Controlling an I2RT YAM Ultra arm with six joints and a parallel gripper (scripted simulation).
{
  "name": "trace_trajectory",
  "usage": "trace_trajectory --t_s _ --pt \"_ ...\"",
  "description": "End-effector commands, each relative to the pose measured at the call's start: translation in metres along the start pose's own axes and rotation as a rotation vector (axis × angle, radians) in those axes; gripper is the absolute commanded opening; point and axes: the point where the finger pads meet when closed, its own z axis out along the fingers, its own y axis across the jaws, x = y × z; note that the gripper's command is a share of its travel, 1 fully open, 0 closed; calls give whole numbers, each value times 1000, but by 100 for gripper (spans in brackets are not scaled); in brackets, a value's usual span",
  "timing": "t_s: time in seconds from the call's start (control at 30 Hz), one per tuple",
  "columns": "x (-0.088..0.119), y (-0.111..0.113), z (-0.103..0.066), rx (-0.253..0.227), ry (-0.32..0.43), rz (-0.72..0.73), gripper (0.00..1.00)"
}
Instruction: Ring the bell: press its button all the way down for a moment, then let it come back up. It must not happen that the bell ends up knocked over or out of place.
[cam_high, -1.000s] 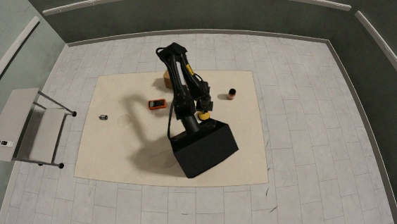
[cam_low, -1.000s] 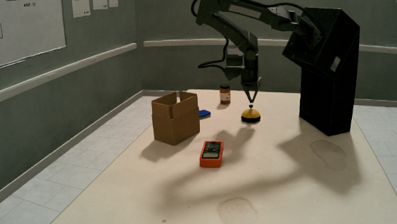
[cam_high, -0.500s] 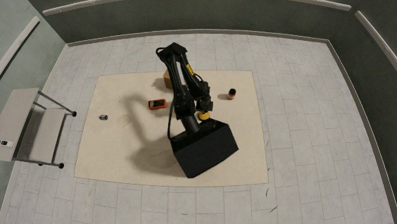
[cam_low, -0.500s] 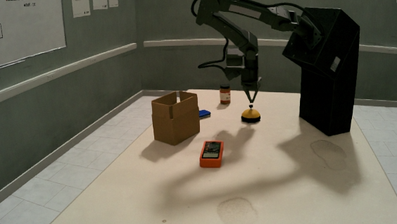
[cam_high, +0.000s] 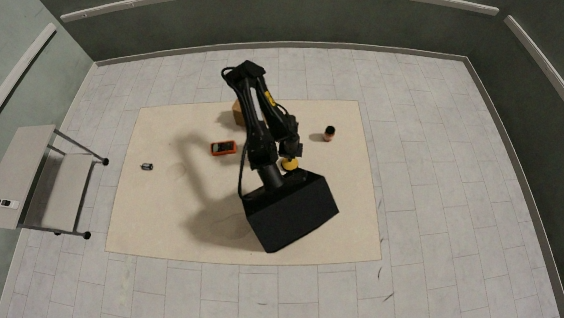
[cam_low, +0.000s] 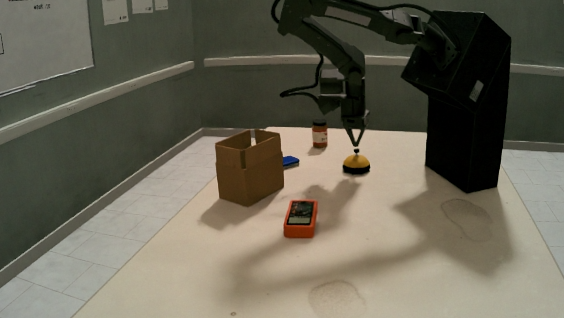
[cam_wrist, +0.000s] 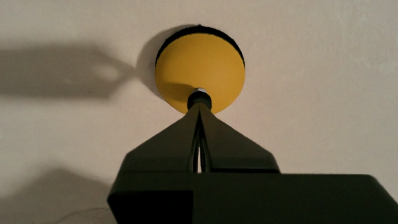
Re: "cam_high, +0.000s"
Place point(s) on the brown cardboard box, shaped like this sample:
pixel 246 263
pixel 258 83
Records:
pixel 237 114

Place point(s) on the small orange spice jar with black lid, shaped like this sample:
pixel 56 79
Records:
pixel 329 133

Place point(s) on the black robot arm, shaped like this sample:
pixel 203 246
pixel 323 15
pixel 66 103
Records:
pixel 261 150

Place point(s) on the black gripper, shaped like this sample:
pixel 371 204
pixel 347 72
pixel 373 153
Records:
pixel 290 153

